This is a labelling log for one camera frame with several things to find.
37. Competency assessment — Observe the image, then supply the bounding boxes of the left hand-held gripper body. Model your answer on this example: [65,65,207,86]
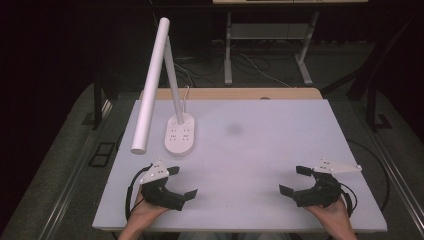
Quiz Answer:
[138,159,186,212]

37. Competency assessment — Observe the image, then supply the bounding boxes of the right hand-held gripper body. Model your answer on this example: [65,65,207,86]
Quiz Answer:
[292,158,363,209]

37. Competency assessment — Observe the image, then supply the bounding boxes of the person's right hand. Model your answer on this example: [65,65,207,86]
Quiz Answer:
[303,197,352,229]

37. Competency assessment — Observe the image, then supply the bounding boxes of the person's left hand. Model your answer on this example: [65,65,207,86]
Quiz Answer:
[127,187,170,226]

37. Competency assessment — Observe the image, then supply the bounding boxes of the white desk lamp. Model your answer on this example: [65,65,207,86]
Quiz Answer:
[130,16,196,158]

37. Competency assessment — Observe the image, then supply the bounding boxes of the black metal stand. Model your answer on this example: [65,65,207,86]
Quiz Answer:
[366,86,394,133]

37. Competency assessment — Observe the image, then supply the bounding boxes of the wooden table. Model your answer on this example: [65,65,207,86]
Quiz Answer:
[139,87,324,101]

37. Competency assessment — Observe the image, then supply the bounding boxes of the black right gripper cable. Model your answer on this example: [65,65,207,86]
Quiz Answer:
[338,182,359,219]

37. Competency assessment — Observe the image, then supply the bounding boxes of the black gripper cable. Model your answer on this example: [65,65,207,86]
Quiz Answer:
[124,163,155,222]
[338,182,359,219]

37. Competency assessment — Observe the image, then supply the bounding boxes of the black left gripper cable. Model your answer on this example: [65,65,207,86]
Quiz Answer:
[124,163,155,222]

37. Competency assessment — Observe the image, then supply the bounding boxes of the black floor frame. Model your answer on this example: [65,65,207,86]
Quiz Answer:
[87,141,116,168]

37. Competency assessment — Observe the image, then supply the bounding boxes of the long black floor cable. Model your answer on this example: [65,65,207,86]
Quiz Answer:
[345,139,391,212]

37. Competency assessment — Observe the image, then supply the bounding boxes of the white lamp cable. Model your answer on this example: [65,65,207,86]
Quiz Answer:
[181,85,191,113]

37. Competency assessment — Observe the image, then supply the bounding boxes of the metal floor rail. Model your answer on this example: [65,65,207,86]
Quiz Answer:
[349,102,424,222]
[35,99,114,240]

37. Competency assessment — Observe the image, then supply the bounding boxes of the white floor cable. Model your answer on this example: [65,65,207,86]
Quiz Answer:
[239,52,293,89]

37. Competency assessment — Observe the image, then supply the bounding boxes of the black floor cables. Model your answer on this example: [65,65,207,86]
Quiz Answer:
[172,54,231,80]

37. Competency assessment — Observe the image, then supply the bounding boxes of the metal table frame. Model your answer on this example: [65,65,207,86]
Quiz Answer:
[212,0,370,87]

